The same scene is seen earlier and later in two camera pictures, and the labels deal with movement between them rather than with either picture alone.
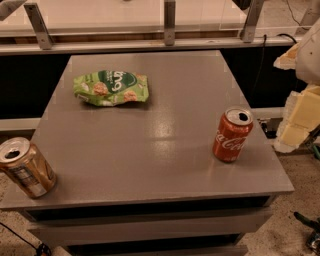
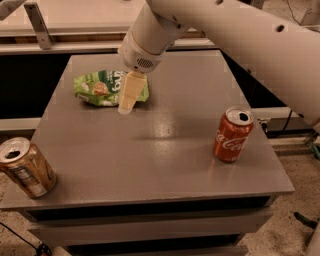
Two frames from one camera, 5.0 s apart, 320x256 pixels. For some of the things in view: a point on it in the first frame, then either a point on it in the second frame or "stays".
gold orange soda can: (27, 167) stays
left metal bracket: (39, 26) stays
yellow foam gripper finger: (301, 116) → (139, 62)
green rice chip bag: (109, 88) stays
